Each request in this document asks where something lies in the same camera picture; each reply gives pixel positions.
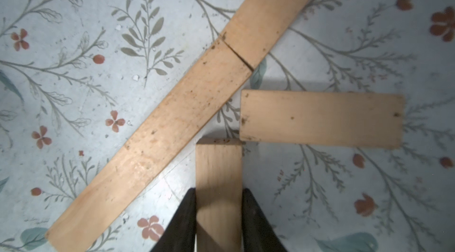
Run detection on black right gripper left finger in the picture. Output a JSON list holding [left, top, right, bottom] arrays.
[[150, 188, 197, 252]]

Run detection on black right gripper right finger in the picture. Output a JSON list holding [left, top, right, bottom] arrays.
[[242, 189, 287, 252]]

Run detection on natural wooden block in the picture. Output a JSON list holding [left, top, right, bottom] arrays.
[[196, 138, 243, 252], [221, 0, 309, 69], [239, 90, 405, 150], [46, 39, 257, 252]]

